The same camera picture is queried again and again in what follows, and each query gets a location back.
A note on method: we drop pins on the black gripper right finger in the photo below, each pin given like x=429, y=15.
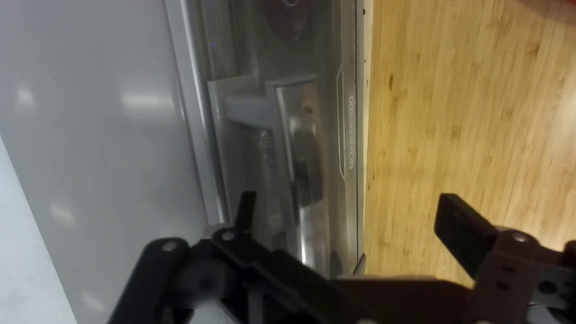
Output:
x=505, y=271

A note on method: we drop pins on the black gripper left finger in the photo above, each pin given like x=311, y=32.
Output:
x=181, y=276

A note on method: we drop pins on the silver toaster oven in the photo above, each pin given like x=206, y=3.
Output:
x=91, y=150

